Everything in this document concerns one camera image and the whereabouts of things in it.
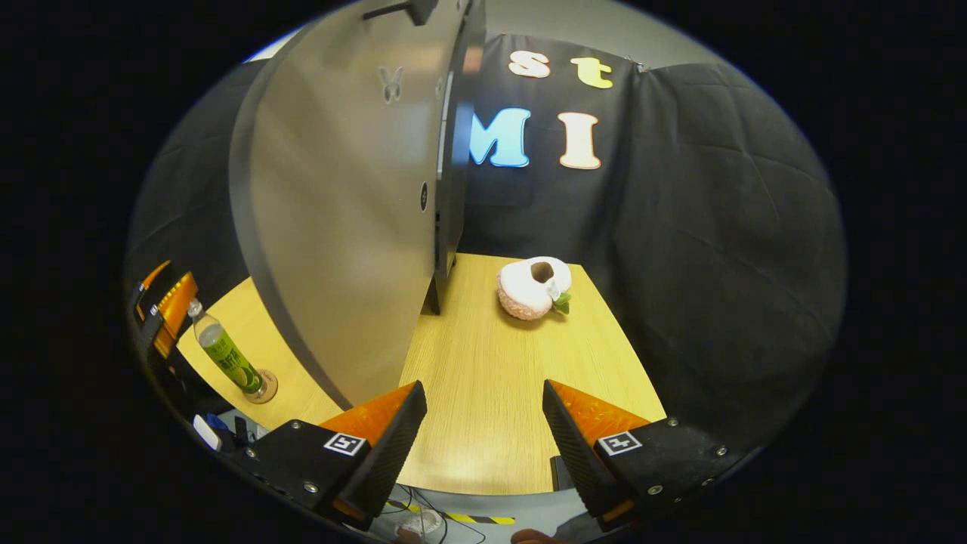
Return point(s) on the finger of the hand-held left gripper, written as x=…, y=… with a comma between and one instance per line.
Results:
x=153, y=278
x=177, y=310

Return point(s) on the dark grey cabinet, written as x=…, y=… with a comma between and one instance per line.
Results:
x=453, y=189

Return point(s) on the pink white plush toy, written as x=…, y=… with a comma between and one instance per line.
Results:
x=525, y=291

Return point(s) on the black backdrop cloth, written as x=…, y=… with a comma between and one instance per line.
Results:
x=718, y=227

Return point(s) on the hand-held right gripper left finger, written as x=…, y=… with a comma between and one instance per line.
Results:
x=396, y=446

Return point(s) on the small white box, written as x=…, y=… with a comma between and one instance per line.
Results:
x=206, y=433

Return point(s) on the round brown coaster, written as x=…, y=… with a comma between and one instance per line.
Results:
x=268, y=387

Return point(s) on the white round object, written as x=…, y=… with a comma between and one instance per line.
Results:
x=423, y=523

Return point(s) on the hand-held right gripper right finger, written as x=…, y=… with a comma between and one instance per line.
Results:
x=574, y=446

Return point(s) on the green label clear bottle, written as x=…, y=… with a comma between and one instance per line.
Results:
x=223, y=347

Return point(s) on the beige cabinet door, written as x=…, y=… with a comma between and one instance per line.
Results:
x=340, y=227

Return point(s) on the yellow black striped tape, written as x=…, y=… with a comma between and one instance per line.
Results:
x=483, y=519

